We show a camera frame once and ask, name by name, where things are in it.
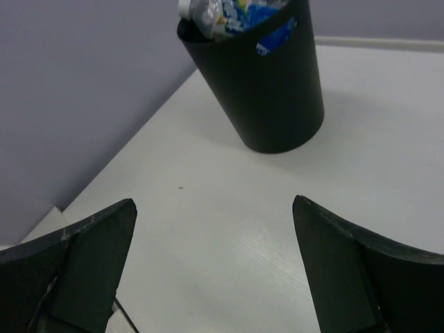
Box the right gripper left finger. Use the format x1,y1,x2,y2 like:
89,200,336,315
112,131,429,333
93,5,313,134
1,198,137,332

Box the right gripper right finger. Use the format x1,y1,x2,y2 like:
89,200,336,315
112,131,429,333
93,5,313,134
292,196,443,332

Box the clear bottle blue label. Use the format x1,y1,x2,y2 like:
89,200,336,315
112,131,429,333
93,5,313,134
239,0,298,56

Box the clear bottle white green label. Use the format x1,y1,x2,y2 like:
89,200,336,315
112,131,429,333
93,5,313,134
178,0,251,40

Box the black cylindrical waste bin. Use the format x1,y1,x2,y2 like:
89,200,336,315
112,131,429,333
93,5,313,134
177,1,325,153

